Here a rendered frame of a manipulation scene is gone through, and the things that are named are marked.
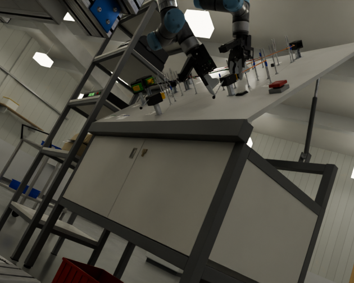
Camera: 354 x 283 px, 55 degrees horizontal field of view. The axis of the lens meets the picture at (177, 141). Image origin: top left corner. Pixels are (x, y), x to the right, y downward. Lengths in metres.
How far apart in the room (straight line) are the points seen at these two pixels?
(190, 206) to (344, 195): 10.23
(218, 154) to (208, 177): 0.09
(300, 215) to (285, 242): 0.13
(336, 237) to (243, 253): 9.81
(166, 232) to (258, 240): 0.32
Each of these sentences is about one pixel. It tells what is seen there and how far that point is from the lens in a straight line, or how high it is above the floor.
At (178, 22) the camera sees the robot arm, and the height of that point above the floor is 1.13.
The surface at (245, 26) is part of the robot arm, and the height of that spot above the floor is 1.38.
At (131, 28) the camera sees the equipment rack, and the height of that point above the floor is 1.83.
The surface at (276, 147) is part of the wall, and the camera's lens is 11.79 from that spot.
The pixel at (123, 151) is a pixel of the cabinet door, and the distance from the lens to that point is 1.67.
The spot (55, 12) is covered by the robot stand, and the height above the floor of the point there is 0.82.
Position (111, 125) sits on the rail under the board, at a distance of 1.84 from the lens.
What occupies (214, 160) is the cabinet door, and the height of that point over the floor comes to 0.72.
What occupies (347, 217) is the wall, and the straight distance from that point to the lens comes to 11.12.
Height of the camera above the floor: 0.41
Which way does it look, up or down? 16 degrees up
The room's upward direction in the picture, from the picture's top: 25 degrees clockwise
